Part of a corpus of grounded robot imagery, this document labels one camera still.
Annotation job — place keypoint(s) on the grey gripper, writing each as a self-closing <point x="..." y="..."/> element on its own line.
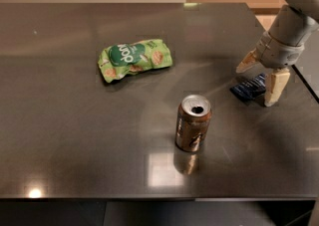
<point x="278" y="53"/>

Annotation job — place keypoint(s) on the blue rxbar blueberry wrapper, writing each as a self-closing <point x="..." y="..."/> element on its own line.
<point x="250" y="89"/>

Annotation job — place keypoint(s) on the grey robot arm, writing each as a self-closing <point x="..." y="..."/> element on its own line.
<point x="295" y="22"/>

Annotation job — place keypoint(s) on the green rice chip bag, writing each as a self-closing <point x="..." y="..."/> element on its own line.
<point x="122" y="60"/>

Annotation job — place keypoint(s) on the brown soda can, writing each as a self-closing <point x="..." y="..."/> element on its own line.
<point x="193" y="119"/>

